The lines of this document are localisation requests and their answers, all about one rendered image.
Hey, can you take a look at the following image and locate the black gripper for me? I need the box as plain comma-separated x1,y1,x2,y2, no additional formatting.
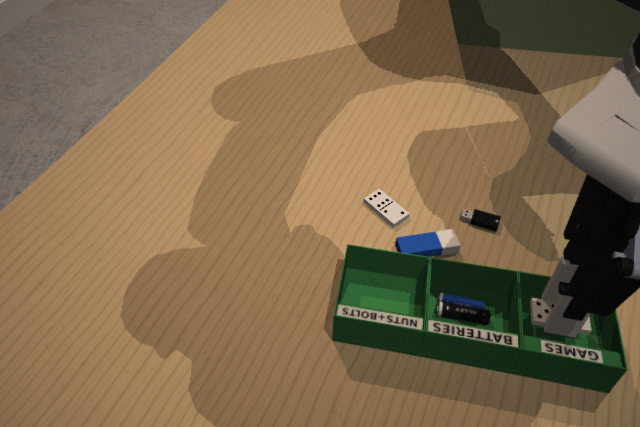
541,174,640,338

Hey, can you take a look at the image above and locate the blue and white eraser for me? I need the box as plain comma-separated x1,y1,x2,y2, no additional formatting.
395,229,461,257

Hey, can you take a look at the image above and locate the white domino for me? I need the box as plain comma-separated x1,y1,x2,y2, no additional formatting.
364,188,410,227
530,298,591,335

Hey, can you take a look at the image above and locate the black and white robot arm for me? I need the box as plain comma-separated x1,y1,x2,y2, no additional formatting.
548,33,640,203

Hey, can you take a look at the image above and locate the black aa battery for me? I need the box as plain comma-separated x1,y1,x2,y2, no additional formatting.
437,302,491,325

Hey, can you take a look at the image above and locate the blue battery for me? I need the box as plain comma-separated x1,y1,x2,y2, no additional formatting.
439,293,485,309

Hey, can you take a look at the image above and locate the green three-compartment bin rack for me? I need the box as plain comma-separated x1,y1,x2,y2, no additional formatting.
332,245,628,393

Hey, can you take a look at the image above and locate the black usb stick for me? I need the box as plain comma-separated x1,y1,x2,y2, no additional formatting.
462,209,501,232

